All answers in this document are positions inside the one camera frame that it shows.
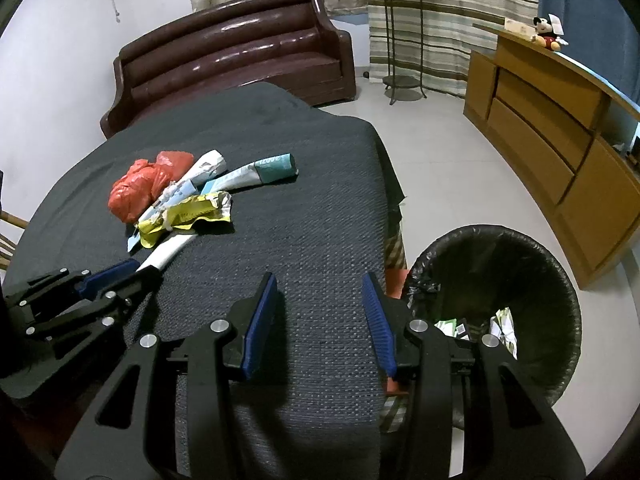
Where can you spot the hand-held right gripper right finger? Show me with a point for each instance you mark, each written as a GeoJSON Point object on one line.
{"type": "Point", "coordinates": [380, 325]}

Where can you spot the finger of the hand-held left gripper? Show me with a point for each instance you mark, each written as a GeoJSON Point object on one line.
{"type": "Point", "coordinates": [110, 275]}
{"type": "Point", "coordinates": [140, 287]}

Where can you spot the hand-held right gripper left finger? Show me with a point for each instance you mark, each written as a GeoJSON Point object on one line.
{"type": "Point", "coordinates": [260, 325]}

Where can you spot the plain white wrapper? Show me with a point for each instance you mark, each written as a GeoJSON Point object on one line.
{"type": "Point", "coordinates": [167, 250]}

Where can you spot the red plastic bag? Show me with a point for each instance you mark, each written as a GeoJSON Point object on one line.
{"type": "Point", "coordinates": [135, 190]}

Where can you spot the pale blue wrapper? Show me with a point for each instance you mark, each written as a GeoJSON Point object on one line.
{"type": "Point", "coordinates": [207, 186]}

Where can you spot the yellow white wrapper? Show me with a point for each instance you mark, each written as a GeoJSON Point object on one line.
{"type": "Point", "coordinates": [505, 330]}

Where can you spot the trash bin with black bag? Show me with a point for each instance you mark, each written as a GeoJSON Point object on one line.
{"type": "Point", "coordinates": [500, 270]}

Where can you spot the teal-ended wrapper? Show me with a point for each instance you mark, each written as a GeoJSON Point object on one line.
{"type": "Point", "coordinates": [275, 167]}

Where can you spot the red plastic item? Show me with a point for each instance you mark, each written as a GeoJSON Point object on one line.
{"type": "Point", "coordinates": [397, 285]}

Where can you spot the wooden chair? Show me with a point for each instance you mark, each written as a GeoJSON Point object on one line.
{"type": "Point", "coordinates": [10, 218]}

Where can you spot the wooden cabinet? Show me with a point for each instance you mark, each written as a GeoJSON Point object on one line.
{"type": "Point", "coordinates": [590, 210]}

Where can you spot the black metal plant stand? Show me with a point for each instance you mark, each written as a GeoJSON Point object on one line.
{"type": "Point", "coordinates": [402, 82]}

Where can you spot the brown leather sofa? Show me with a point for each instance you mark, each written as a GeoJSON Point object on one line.
{"type": "Point", "coordinates": [235, 50]}

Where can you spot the tissue box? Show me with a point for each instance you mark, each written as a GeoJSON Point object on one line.
{"type": "Point", "coordinates": [517, 27]}

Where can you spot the striped curtain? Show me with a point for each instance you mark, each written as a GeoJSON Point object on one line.
{"type": "Point", "coordinates": [460, 0]}

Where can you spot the mouse plush toy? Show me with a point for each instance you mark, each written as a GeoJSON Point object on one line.
{"type": "Point", "coordinates": [547, 35]}

